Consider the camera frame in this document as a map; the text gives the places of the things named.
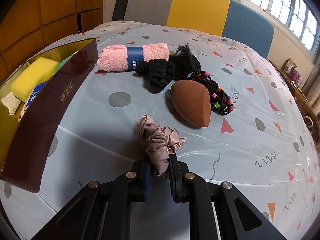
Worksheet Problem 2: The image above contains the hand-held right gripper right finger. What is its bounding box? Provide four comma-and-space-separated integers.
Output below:
168, 152, 287, 240

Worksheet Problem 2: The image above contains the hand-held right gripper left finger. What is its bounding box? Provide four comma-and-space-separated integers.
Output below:
32, 159, 152, 240

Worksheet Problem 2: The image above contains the pink satin scrunchie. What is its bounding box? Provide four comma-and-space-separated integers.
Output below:
136, 114, 187, 179

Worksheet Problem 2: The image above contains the brown makeup sponge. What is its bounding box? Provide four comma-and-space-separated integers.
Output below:
170, 79, 212, 128

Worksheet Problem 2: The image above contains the black beaded braid hairpiece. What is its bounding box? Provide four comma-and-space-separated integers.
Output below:
170, 44, 236, 116

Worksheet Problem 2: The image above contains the black fabric scrunchie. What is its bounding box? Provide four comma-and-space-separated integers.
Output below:
135, 60, 176, 95

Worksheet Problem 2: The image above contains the gold tin box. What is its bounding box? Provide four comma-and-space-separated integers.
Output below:
0, 38, 98, 194

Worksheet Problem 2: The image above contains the pink towel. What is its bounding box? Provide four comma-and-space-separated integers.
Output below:
97, 43, 170, 73

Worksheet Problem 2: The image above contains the blue tissue packet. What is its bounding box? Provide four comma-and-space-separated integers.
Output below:
24, 81, 49, 111

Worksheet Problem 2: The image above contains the yellow sponge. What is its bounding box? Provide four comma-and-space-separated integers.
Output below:
10, 57, 60, 102

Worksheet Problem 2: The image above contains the beige ribbed cloth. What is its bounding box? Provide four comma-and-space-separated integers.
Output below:
1, 92, 22, 116

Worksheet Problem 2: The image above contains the patterned white tablecloth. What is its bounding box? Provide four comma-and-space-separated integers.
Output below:
0, 20, 319, 240

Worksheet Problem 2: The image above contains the rattan chair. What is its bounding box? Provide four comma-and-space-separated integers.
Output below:
301, 110, 320, 142

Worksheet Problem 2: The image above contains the wooden side table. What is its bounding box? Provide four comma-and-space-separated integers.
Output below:
269, 60, 313, 111

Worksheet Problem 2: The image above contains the purple box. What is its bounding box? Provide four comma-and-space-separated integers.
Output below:
282, 58, 304, 86

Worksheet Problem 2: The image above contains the beige patterned curtain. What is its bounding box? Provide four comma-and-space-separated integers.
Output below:
303, 60, 320, 98

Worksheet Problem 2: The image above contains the grey yellow blue chair backrest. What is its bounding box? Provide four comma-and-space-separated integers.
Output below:
124, 0, 275, 60

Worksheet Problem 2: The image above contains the wooden wardrobe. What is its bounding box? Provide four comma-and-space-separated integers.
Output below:
0, 0, 104, 78

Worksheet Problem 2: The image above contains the barred window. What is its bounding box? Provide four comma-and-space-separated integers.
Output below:
246, 0, 320, 55

